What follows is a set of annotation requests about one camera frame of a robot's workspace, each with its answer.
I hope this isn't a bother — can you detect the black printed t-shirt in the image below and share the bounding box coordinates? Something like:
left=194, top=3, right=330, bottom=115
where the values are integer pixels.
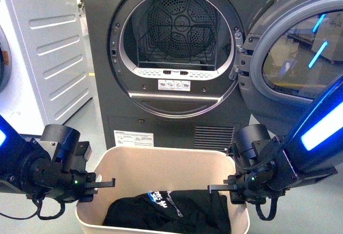
left=103, top=190, right=232, bottom=233

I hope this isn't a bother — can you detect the white washing machine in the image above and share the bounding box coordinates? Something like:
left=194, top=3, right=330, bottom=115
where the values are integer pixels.
left=1, top=0, right=92, bottom=135

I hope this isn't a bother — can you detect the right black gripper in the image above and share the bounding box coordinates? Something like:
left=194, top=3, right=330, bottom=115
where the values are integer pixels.
left=207, top=124, right=284, bottom=204

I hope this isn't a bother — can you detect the dark grey tumble dryer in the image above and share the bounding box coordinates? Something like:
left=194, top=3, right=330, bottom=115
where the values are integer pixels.
left=84, top=0, right=276, bottom=151

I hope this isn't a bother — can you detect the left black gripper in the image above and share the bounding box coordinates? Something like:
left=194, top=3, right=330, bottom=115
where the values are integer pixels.
left=29, top=124, right=115, bottom=202

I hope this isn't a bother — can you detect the wire drying rack in drum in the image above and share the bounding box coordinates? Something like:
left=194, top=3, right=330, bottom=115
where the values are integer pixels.
left=137, top=24, right=217, bottom=71

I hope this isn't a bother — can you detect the round grey dryer door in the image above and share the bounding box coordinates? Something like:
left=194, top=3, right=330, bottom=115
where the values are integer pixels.
left=238, top=0, right=342, bottom=135

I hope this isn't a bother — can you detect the beige plastic laundry hamper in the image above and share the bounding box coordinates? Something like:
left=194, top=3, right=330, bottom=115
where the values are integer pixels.
left=76, top=147, right=236, bottom=233

